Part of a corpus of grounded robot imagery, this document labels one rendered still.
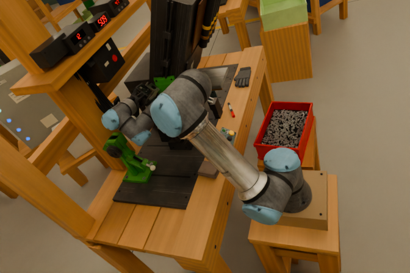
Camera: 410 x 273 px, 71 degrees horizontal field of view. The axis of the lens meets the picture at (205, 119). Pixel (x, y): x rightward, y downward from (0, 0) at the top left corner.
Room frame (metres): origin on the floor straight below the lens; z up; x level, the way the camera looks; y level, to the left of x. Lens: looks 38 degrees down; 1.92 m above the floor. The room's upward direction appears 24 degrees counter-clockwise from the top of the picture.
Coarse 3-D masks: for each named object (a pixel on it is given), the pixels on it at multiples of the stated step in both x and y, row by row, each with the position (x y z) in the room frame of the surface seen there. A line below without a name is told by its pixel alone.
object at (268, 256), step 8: (256, 248) 0.56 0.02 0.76; (264, 248) 0.54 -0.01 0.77; (272, 248) 0.54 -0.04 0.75; (280, 248) 0.52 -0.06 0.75; (264, 256) 0.55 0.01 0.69; (272, 256) 0.53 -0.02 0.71; (280, 256) 0.57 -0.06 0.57; (288, 256) 0.51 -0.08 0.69; (296, 256) 0.49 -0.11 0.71; (304, 256) 0.47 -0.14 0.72; (312, 256) 0.46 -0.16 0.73; (320, 256) 0.43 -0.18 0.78; (328, 256) 0.41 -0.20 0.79; (264, 264) 0.56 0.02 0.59; (272, 264) 0.54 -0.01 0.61; (280, 264) 0.55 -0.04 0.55; (288, 264) 0.66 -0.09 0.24; (320, 264) 0.43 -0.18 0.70; (328, 264) 0.41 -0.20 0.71; (336, 264) 0.40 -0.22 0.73; (272, 272) 0.55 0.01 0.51; (280, 272) 0.53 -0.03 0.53; (288, 272) 0.62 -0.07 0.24; (320, 272) 0.43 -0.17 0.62; (328, 272) 0.41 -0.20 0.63; (336, 272) 0.40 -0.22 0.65
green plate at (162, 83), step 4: (164, 76) 1.25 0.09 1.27; (168, 76) 1.23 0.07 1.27; (172, 76) 1.22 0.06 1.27; (156, 80) 1.26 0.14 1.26; (160, 80) 1.25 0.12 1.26; (164, 80) 1.24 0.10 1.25; (168, 80) 1.23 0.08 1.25; (172, 80) 1.22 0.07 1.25; (156, 84) 1.26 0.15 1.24; (160, 84) 1.25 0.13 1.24; (164, 84) 1.24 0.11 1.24; (168, 84) 1.23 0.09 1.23; (160, 88) 1.25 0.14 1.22; (164, 88) 1.24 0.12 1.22; (160, 92) 1.25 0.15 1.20
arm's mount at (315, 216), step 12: (312, 180) 0.63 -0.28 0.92; (324, 180) 0.61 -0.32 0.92; (312, 192) 0.58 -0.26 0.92; (324, 192) 0.56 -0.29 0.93; (312, 204) 0.54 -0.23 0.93; (324, 204) 0.52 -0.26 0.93; (288, 216) 0.54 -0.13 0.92; (300, 216) 0.52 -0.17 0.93; (312, 216) 0.50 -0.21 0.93; (324, 216) 0.48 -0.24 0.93; (312, 228) 0.49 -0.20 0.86; (324, 228) 0.47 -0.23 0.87
